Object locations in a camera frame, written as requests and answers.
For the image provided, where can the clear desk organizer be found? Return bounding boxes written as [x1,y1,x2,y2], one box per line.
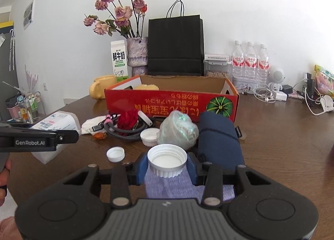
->
[5,91,43,126]

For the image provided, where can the purple knitted cloth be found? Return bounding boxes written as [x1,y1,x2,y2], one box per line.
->
[143,167,235,202]

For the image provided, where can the white robot-shaped speaker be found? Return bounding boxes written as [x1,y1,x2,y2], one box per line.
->
[267,66,285,91]

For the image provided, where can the pink clothing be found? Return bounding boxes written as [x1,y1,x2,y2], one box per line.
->
[0,216,19,240]

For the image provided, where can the red cardboard box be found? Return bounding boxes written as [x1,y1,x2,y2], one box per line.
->
[104,74,240,126]

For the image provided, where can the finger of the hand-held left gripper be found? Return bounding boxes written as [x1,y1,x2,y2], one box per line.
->
[53,130,79,144]

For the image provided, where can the purple dried flower sprig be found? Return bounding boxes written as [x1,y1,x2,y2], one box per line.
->
[24,65,39,93]

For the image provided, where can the clear plastic bag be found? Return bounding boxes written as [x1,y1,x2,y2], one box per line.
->
[157,111,199,150]

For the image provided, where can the large white screw cap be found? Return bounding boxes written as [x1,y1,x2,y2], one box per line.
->
[147,144,188,178]

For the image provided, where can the purple textured vase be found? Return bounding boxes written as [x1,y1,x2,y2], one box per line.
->
[127,37,149,77]

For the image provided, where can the clear container with seeds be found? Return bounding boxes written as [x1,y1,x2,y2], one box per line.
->
[204,61,233,80]

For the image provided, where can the bread roll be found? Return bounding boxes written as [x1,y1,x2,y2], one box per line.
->
[133,83,159,91]

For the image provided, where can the medium white ribbed cap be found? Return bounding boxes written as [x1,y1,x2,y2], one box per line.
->
[140,128,159,147]

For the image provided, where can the white charging cable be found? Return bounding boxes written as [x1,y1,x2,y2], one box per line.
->
[294,78,328,116]

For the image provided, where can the person's left hand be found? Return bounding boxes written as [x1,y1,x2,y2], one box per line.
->
[0,159,12,206]

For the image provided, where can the red fabric flower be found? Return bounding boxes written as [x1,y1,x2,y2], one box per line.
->
[117,110,140,136]

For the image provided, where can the flat white box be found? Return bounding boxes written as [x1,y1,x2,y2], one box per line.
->
[204,54,232,63]

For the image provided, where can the navy blue cloth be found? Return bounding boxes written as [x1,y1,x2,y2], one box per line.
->
[196,112,246,186]

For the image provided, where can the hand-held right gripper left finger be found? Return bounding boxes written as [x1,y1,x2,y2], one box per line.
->
[61,153,150,208]

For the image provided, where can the black paper bag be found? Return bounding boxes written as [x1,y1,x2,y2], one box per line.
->
[147,0,205,77]

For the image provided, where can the small white bottle cap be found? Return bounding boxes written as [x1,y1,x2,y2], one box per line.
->
[106,147,126,163]

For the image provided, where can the dark grey cabinet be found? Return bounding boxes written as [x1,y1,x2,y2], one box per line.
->
[0,5,20,123]

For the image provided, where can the black braided cable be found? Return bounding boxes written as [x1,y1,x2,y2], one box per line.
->
[89,115,156,141]

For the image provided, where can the white wired earphones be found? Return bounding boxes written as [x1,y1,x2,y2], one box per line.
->
[253,86,277,103]

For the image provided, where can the yellow pink snack bag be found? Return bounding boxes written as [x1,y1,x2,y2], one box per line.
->
[314,64,334,97]

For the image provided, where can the clear water bottle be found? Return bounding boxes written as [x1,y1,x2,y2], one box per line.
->
[245,42,259,84]
[257,44,270,86]
[232,40,246,84]

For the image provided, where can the dried pink roses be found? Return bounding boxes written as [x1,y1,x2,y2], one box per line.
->
[83,0,148,39]

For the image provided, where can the white milk carton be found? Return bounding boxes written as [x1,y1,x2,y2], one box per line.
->
[111,40,129,82]

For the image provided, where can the black stand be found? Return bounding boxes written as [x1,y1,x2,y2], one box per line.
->
[305,72,316,105]

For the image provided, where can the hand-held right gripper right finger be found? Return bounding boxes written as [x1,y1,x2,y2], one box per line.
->
[186,153,273,208]

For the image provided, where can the yellow mug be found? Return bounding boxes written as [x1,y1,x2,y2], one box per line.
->
[89,75,118,100]

